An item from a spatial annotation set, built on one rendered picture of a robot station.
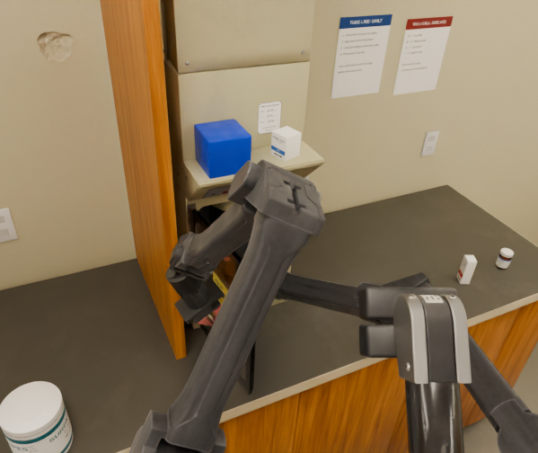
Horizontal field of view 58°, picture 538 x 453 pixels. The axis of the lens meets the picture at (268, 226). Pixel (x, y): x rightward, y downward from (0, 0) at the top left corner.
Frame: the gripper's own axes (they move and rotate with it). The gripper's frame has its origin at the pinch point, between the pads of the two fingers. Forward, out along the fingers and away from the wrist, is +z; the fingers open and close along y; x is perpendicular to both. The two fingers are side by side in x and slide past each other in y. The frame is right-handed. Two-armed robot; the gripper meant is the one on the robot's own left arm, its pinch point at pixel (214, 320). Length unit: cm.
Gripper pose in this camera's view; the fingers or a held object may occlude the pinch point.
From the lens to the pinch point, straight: 117.9
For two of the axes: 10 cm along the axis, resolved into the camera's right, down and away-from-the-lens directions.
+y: -7.9, 5.8, -2.0
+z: 3.0, 6.5, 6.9
